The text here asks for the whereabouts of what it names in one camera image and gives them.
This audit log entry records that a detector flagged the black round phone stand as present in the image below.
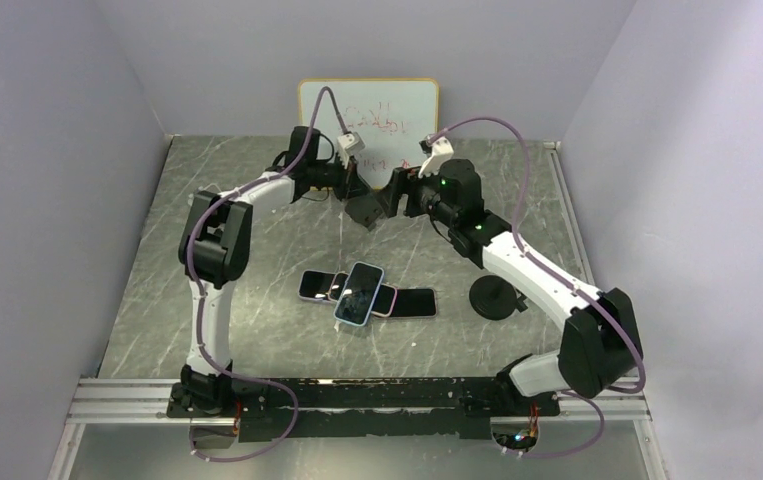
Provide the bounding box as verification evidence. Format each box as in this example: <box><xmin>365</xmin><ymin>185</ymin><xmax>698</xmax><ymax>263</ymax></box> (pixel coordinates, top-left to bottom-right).
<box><xmin>468</xmin><ymin>275</ymin><xmax>528</xmax><ymax>321</ymax></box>

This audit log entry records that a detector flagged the black phone dark case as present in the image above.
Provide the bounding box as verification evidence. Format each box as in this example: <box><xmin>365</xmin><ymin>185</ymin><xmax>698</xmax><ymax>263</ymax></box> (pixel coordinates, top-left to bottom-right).
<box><xmin>389</xmin><ymin>288</ymin><xmax>438</xmax><ymax>319</ymax></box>

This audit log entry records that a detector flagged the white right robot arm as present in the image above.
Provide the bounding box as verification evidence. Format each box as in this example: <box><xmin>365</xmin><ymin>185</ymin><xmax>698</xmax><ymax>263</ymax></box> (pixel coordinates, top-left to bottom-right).
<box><xmin>378</xmin><ymin>159</ymin><xmax>646</xmax><ymax>414</ymax></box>

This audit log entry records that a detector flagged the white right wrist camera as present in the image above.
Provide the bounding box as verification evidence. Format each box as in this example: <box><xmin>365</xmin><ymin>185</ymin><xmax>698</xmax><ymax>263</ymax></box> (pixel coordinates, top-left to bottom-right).
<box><xmin>418</xmin><ymin>132</ymin><xmax>454</xmax><ymax>178</ymax></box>

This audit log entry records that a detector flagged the blue case phone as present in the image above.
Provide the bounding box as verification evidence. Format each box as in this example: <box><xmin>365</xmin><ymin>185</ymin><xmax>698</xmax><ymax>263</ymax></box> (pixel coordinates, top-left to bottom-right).
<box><xmin>333</xmin><ymin>262</ymin><xmax>384</xmax><ymax>327</ymax></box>

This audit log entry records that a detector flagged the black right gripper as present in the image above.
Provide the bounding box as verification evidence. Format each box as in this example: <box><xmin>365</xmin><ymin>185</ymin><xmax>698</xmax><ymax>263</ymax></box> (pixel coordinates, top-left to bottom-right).
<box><xmin>373</xmin><ymin>159</ymin><xmax>458</xmax><ymax>228</ymax></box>

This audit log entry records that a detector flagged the beige pink case phone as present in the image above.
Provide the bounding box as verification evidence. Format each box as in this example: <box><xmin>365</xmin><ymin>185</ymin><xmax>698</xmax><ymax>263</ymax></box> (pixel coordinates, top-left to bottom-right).
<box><xmin>327</xmin><ymin>272</ymin><xmax>398</xmax><ymax>317</ymax></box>

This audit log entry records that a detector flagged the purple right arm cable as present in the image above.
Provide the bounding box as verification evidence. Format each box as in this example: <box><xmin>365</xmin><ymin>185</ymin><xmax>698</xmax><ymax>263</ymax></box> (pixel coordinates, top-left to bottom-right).
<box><xmin>423</xmin><ymin>116</ymin><xmax>647</xmax><ymax>462</ymax></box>

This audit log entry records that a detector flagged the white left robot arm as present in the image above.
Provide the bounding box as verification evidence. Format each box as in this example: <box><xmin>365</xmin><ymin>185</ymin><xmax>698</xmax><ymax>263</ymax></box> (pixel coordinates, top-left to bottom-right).
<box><xmin>167</xmin><ymin>126</ymin><xmax>384</xmax><ymax>420</ymax></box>

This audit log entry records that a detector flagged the yellow framed whiteboard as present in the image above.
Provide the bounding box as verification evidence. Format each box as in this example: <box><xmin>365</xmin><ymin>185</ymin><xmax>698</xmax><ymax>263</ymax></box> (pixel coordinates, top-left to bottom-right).
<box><xmin>298</xmin><ymin>78</ymin><xmax>440</xmax><ymax>189</ymax></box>

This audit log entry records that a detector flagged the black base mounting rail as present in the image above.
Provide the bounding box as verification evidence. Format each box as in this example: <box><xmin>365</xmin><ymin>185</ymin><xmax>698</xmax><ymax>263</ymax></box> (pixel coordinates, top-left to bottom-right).
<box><xmin>66</xmin><ymin>377</ymin><xmax>650</xmax><ymax>443</ymax></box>

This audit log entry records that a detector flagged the lilac case phone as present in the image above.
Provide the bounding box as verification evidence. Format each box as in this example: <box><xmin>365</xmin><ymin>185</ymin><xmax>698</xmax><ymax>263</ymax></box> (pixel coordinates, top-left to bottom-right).
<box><xmin>298</xmin><ymin>270</ymin><xmax>335</xmax><ymax>302</ymax></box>

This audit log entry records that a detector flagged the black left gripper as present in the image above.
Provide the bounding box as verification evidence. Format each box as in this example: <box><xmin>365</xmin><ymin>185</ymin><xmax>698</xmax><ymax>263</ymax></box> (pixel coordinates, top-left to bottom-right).
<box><xmin>309</xmin><ymin>151</ymin><xmax>374</xmax><ymax>203</ymax></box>

